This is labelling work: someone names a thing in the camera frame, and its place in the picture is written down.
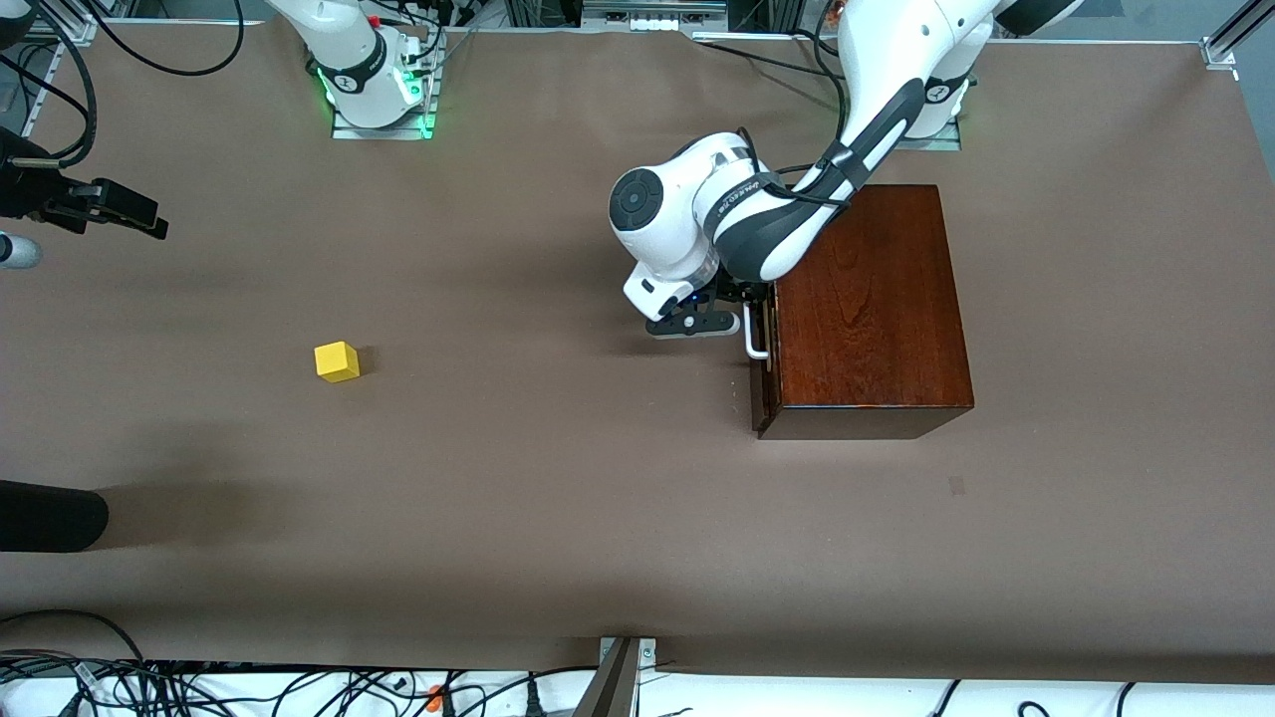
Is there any wooden drawer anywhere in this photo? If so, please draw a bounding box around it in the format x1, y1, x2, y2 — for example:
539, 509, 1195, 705
749, 299, 780, 436

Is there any yellow block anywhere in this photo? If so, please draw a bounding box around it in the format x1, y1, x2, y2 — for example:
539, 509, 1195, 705
314, 341, 361, 384

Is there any dark brown wooden cabinet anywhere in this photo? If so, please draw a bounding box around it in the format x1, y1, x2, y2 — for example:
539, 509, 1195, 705
755, 184, 975, 441

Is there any brown paper table cover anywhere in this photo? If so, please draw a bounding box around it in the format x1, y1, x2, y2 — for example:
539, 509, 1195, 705
0, 22, 1275, 683

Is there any white connector strip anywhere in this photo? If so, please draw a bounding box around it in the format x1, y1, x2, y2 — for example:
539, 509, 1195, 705
581, 0, 728, 33

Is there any black padded cylinder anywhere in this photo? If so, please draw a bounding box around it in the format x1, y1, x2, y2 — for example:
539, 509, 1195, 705
0, 480, 109, 552

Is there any aluminium frame rail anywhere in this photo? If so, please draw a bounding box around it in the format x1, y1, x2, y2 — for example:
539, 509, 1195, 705
0, 10, 101, 140

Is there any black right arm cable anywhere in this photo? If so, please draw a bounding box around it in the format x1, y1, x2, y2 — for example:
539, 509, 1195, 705
0, 20, 99, 165

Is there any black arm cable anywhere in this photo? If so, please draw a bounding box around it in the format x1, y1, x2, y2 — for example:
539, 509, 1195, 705
735, 124, 858, 210
0, 20, 99, 165

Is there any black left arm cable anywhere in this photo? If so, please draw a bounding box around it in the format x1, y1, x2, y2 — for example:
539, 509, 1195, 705
735, 124, 858, 210

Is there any black hanging cable loop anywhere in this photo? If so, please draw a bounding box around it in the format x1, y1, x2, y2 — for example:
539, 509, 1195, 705
85, 0, 245, 77

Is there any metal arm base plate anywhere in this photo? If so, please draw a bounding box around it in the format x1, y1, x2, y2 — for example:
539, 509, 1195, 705
896, 110, 962, 152
332, 60, 439, 140

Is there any black cable on table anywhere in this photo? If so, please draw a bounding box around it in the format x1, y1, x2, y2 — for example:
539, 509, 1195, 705
692, 30, 848, 81

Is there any aluminium profile bracket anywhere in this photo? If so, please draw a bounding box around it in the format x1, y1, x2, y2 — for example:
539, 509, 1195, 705
573, 635, 658, 717

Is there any aluminium frame post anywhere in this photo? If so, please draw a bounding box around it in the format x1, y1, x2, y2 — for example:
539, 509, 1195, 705
1200, 0, 1275, 71

